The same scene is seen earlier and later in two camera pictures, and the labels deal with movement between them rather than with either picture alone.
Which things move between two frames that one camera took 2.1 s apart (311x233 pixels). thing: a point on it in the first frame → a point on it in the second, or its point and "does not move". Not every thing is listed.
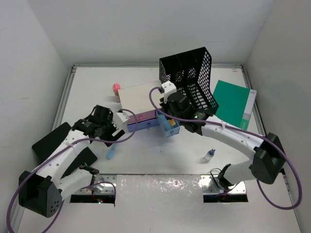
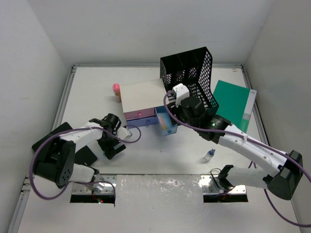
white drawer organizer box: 136,98 does not move
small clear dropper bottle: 209,155 does not move
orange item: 172,122 → 164,126
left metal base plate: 101,184 does not move
